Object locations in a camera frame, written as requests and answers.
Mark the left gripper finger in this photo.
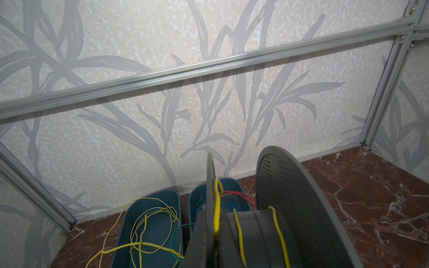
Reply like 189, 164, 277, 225
180, 153, 216, 268

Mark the yellow cable bundle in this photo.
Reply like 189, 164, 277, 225
85, 197, 185, 268

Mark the teal plastic bin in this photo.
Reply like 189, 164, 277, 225
188, 178, 256, 237
111, 190, 184, 268

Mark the aluminium frame crossbar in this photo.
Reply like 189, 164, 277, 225
1, 17, 413, 119

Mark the grey perforated cable spool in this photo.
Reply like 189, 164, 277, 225
219, 146, 362, 268

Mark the red cable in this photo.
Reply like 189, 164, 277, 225
221, 190, 258, 211

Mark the green cable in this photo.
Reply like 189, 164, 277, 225
169, 222, 197, 262

